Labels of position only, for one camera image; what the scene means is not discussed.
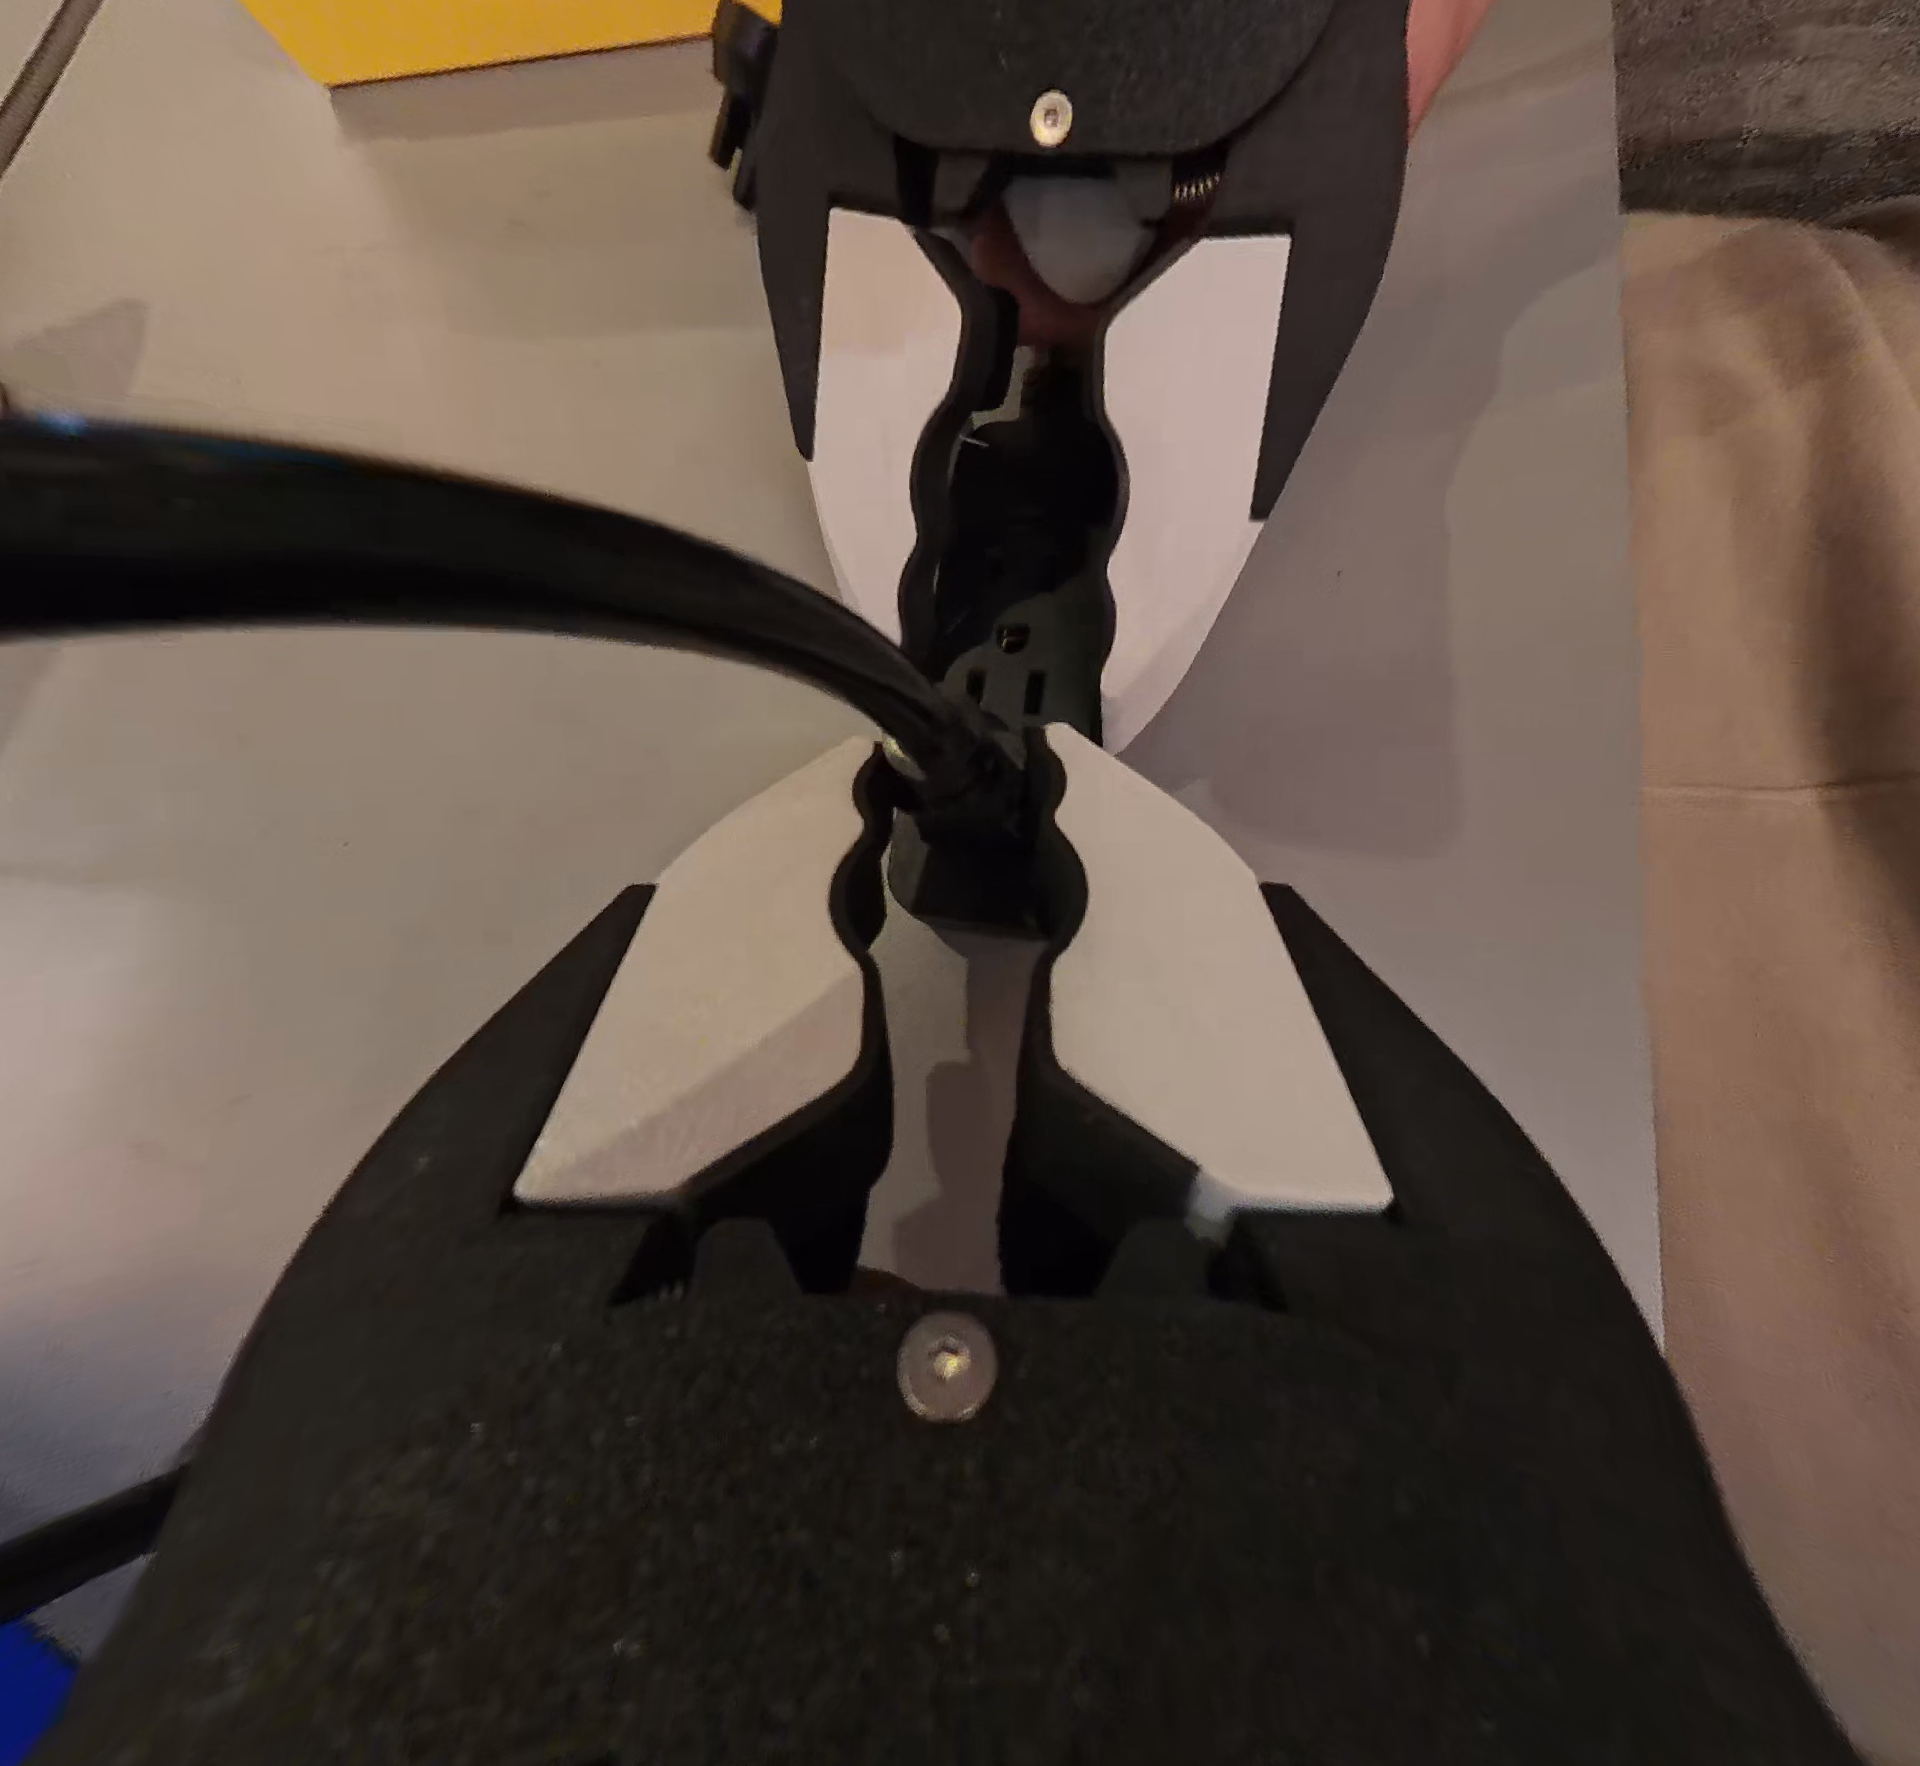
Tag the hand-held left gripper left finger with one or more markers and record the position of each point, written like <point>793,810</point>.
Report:
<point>705,987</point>

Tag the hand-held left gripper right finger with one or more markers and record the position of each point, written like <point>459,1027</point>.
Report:
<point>1200,1017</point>

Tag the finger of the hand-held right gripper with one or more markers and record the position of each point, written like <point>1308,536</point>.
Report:
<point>1200,446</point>
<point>870,417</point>

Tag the person's beige pants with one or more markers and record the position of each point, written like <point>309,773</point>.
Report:
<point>1784,896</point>

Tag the blue plastic bin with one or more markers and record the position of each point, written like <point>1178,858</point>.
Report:
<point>30,1706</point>

